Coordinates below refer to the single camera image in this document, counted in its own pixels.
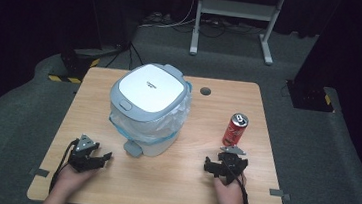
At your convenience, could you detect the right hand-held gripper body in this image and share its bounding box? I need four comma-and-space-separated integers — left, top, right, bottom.
214, 144, 251, 187

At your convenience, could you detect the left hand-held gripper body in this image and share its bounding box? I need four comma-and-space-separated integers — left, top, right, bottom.
67, 133, 106, 176

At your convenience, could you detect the person's left hand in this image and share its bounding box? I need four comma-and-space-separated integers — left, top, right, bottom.
55, 162, 100, 198

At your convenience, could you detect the person's right hand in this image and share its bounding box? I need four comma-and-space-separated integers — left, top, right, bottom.
210, 171, 249, 204

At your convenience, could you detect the red soda can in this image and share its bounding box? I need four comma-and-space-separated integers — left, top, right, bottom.
221, 111, 250, 149

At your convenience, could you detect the grey tape strip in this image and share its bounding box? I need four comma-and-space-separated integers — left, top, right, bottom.
267, 188, 292, 203
28, 166, 51, 179

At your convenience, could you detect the clear plastic bin liner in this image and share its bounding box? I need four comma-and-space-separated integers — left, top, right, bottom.
106, 74, 195, 149

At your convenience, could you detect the white grey pedal trash bin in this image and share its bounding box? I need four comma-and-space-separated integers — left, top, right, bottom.
103, 58, 196, 164

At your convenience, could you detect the black striped stand base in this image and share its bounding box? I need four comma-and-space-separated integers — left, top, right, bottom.
46, 42, 103, 87
283, 79, 337, 114

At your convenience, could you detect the white metal stand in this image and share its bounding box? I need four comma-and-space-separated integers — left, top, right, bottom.
188, 0, 288, 67

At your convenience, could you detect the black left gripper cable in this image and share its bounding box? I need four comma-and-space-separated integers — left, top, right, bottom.
48, 136, 80, 197

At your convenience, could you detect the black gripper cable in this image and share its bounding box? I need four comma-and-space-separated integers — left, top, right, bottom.
48, 136, 80, 197
217, 157, 258, 204

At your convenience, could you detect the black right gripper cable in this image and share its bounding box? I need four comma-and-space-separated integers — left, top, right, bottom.
217, 157, 258, 204

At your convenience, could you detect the black floor cable bundle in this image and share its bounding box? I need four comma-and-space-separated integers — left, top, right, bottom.
139, 9, 266, 44

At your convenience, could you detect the white floor cable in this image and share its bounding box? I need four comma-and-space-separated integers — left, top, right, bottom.
138, 0, 201, 34

